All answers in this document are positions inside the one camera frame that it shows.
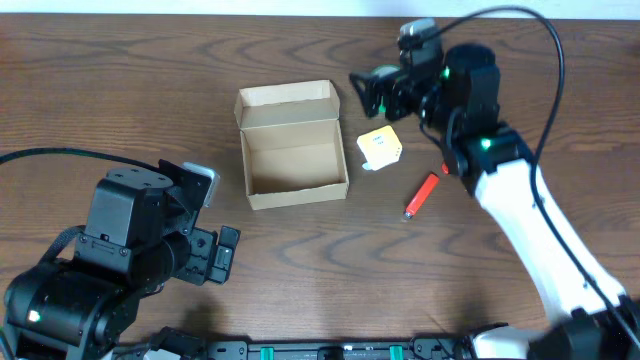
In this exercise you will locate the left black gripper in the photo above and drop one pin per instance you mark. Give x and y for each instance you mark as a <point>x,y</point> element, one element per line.
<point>203,251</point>

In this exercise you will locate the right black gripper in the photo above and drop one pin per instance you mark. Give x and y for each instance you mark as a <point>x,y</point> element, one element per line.
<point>388,95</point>

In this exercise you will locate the brown cardboard box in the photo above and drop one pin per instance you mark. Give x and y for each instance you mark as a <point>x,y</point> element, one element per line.
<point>291,144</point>

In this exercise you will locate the green tape roll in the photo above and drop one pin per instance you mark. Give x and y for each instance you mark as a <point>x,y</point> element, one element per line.
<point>382,71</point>

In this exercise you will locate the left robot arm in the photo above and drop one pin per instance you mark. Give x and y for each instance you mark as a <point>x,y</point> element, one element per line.
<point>141,232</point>

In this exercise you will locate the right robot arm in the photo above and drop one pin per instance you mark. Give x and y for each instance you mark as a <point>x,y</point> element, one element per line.
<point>454,92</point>

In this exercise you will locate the yellow spiral memo pad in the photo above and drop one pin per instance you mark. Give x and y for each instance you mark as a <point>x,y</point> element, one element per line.
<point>380,148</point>

